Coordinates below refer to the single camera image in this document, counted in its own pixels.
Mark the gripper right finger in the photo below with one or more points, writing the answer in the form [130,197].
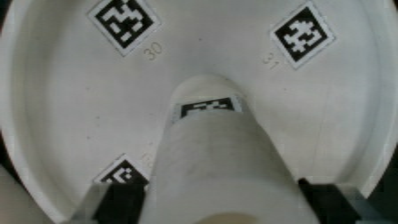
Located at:
[337,204]

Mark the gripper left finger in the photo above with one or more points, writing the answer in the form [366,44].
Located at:
[112,204]

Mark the white cylindrical table leg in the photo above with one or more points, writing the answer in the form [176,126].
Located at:
[220,181]

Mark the white round table top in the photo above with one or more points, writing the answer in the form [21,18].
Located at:
[106,60]

